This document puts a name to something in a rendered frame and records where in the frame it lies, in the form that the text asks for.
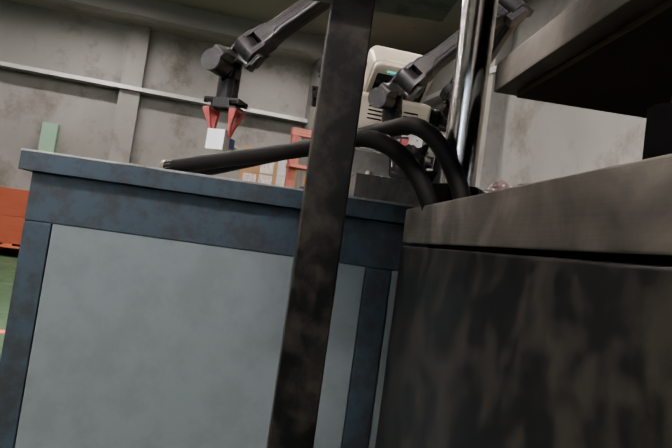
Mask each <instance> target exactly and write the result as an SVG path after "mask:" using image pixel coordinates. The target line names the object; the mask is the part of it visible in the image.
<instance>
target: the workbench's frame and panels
mask: <svg viewBox="0 0 672 448"><path fill-rule="evenodd" d="M18 168H19V169H22V170H26V171H30V172H32V178H31V184H30V189H29V195H28V201H27V207H26V213H25V218H24V219H25V221H24V225H23V231H22V237H21V243H20V248H19V254H18V260H17V266H16V271H15V277H14V283H13V289H12V295H11V300H10V306H9V312H8V318H7V323H6V329H5V335H4V341H3V346H2V352H1V358H0V448H266V446H267V439H268V433H269V426H270V419H271V412H272V405H273V398H274V391H275V384H276V377H277V370H278V363H279V356H280V349H281V342H282V335H283V328H284V321H285V314H286V307H287V300H288V294H289V287H290V280H291V273H292V266H293V259H294V252H295V245H296V238H297V231H298V224H299V217H300V210H301V203H302V196H303V191H299V190H292V189H285V188H278V187H271V186H264V185H257V184H251V183H244V182H237V181H230V180H223V179H216V178H209V177H203V176H196V175H189V174H182V173H175V172H168V171H161V170H155V169H148V168H141V167H134V166H127V165H120V164H113V163H106V162H100V161H93V160H86V159H79V158H72V157H65V156H58V155H52V154H45V153H38V152H31V151H24V150H21V154H20V160H19V166H18ZM412 208H415V207H408V206H402V205H395V204H388V203H381V202H374V201H367V200H360V199H354V198H348V201H347V209H346V216H345V223H344V230H343V237H342V245H341V252H340V259H339V266H338V273H337V281H336V288H335V295H334V302H333V309H332V317H331V324H330V331H329V338H328V345H327V352H326V360H325V367H324V374H323V381H322V388H321V396H320V403H319V410H318V417H317V424H316V432H315V439H314V446H313V448H375V444H376V436H377V429H378V421H379V414H380V406H381V399H382V391H383V384H384V376H385V368H386V361H387V353H388V346H389V338H390V331H391V323H392V316H393V308H394V301H395V293H396V285H397V278H398V270H399V263H400V255H401V248H402V246H412V247H425V248H428V246H421V245H414V244H407V243H403V242H402V239H403V232H404V224H405V217H406V210H407V209H412Z"/></svg>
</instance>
